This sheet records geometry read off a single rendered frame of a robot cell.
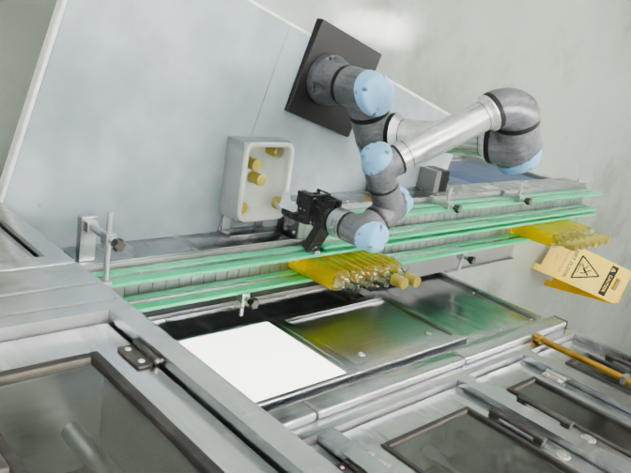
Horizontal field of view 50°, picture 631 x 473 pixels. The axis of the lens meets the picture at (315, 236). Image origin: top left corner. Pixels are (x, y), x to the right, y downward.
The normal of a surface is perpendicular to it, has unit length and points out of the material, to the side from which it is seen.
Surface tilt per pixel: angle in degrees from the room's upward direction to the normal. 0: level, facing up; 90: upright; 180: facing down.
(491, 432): 90
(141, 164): 0
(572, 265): 76
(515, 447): 90
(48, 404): 90
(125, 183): 0
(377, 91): 7
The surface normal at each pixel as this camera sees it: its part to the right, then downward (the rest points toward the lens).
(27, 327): 0.67, 0.32
